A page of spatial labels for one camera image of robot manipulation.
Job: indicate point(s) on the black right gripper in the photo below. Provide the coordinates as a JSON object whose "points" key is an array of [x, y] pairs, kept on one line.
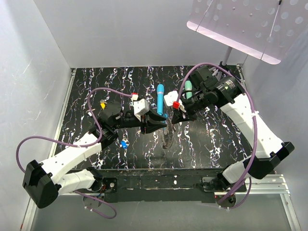
{"points": [[179, 117]]}

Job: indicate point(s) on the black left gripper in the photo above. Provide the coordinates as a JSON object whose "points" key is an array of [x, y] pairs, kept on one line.
{"points": [[150, 125]]}

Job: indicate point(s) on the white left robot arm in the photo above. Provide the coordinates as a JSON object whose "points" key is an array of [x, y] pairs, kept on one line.
{"points": [[46, 180]]}

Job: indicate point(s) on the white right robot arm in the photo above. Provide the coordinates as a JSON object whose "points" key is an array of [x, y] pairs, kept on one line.
{"points": [[230, 97]]}

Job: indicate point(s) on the blue toy microphone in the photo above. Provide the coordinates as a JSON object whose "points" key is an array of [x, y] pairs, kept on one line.
{"points": [[160, 99]]}

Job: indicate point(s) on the key with blue tag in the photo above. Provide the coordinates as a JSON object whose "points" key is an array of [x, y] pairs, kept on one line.
{"points": [[124, 144]]}

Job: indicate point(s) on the lilac music stand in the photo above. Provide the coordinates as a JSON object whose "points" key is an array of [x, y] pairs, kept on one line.
{"points": [[272, 33]]}

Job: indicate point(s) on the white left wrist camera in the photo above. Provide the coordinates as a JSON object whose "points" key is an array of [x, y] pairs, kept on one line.
{"points": [[140, 108]]}

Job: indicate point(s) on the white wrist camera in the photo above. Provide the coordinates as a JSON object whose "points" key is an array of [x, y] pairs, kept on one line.
{"points": [[140, 108], [170, 100]]}

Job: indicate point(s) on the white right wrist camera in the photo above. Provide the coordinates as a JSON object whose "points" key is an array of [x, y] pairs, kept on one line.
{"points": [[170, 100]]}

